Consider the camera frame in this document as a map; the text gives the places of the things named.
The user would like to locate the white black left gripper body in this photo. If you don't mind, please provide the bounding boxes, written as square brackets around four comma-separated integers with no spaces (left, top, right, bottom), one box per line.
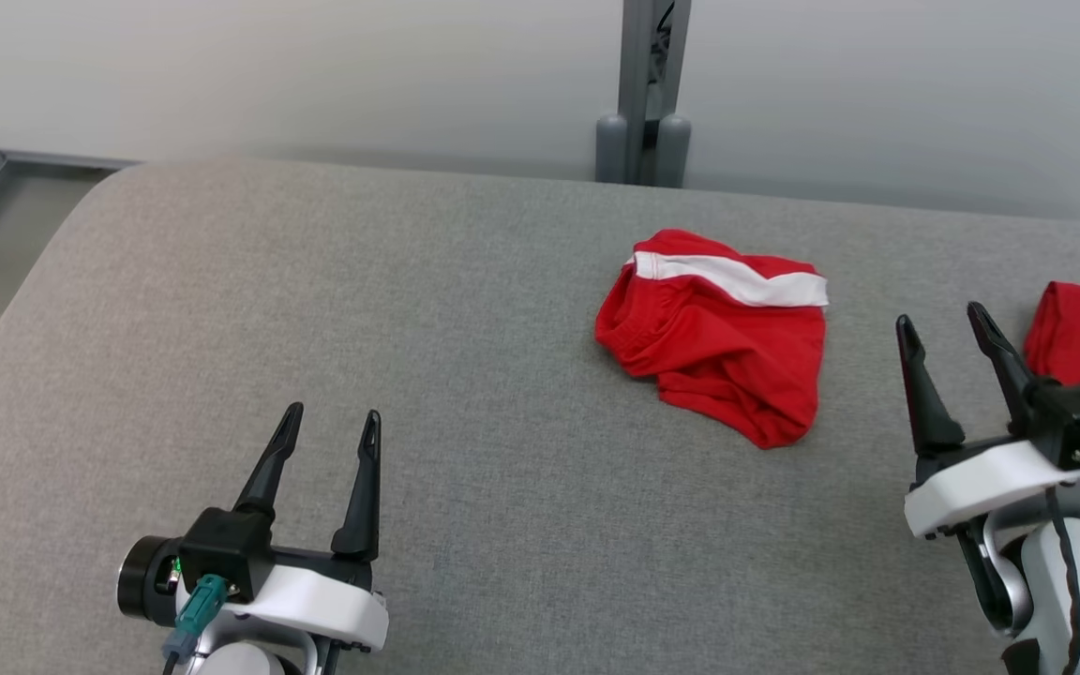
[118,534,389,654]

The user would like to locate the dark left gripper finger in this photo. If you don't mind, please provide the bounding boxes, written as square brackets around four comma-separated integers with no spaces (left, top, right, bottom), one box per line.
[331,410,383,562]
[232,402,305,515]

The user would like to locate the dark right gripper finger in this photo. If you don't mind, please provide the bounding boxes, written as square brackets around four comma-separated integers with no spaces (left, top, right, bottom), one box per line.
[966,301,1038,437]
[895,314,967,458]

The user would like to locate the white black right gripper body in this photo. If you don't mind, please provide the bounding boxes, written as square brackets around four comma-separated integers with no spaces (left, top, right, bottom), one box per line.
[904,436,1080,540]

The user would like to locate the red shorts with white stripe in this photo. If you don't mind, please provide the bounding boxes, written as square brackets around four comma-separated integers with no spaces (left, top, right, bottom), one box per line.
[594,228,830,451]

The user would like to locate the left arm black cable teal plug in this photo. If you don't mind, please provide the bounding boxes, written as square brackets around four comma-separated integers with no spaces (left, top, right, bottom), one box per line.
[162,574,229,675]

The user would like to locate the grey metal post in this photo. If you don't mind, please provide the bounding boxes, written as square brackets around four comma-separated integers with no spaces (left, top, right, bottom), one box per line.
[594,0,693,188]

